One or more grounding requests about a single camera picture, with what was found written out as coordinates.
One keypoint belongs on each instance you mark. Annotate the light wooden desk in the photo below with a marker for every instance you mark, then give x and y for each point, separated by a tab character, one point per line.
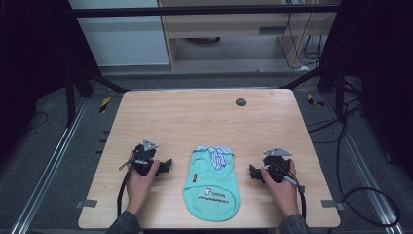
227	26

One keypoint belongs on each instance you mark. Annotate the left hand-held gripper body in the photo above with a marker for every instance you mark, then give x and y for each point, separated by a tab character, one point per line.
144	159

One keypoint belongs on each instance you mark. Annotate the person's left hand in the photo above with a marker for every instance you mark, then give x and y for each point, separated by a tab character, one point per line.
139	188

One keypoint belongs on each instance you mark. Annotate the aluminium floor rail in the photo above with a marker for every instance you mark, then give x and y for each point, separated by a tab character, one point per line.
360	159
48	165

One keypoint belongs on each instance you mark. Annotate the black curtain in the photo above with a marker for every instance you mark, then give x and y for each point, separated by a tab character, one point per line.
383	71
29	65

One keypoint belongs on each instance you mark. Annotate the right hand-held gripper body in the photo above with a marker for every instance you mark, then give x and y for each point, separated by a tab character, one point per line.
277	162

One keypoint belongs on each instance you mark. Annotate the grey metal table bracket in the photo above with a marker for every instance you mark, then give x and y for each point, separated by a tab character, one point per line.
86	203
331	204

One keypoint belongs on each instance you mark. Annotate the white cabinet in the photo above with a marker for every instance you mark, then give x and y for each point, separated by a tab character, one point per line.
120	39

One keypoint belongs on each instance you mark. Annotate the teal pet shirt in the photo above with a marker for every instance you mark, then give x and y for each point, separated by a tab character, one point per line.
211	191

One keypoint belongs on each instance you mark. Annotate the yellow black hazard tape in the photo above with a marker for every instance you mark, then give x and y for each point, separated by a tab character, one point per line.
105	104
314	101

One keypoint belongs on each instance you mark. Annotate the black metal frame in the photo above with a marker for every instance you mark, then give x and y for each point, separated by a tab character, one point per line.
195	11

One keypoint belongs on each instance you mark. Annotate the round grey table grommet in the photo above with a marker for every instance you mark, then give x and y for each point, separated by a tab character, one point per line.
241	102

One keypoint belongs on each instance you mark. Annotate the person's right hand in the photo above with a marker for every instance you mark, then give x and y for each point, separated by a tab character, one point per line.
282	195

